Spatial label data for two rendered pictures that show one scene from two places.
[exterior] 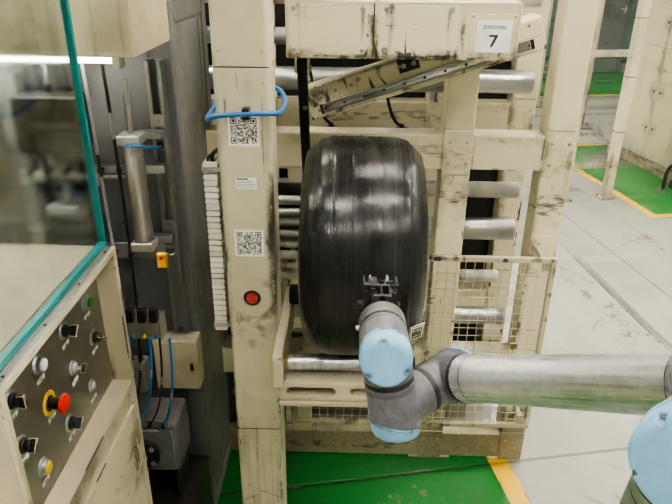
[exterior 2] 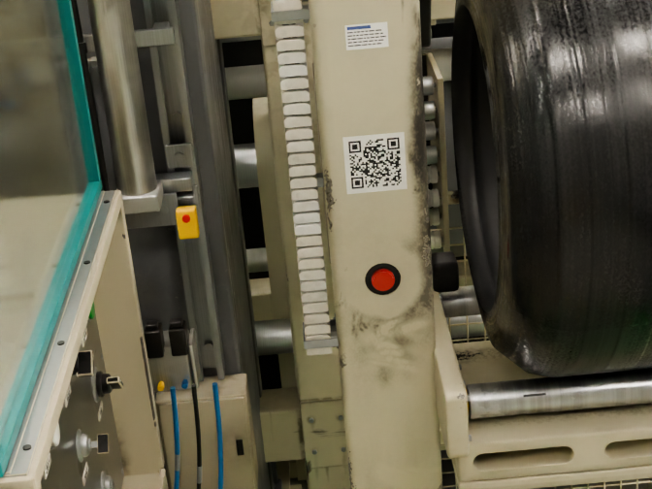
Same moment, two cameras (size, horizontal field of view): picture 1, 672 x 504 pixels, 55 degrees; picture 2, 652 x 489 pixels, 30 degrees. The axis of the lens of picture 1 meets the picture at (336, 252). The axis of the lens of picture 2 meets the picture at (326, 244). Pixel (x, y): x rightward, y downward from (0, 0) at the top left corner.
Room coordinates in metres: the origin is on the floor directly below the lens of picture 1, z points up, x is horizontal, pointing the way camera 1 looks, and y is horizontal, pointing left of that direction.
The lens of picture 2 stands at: (0.08, 0.32, 1.76)
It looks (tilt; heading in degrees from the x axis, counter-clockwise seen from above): 25 degrees down; 359
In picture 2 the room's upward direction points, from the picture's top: 5 degrees counter-clockwise
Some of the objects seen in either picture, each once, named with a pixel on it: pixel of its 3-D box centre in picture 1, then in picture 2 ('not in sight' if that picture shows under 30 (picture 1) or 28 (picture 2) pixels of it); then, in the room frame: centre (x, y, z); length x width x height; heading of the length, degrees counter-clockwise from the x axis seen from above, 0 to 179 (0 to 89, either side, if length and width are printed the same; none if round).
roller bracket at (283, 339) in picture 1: (285, 332); (440, 349); (1.57, 0.14, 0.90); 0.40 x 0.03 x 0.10; 179
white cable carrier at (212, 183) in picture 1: (219, 247); (307, 181); (1.52, 0.31, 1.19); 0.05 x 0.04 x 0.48; 179
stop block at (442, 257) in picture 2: (296, 294); (444, 272); (1.67, 0.12, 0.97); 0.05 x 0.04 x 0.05; 179
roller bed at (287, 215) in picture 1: (282, 232); (380, 157); (1.95, 0.18, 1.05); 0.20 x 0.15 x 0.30; 89
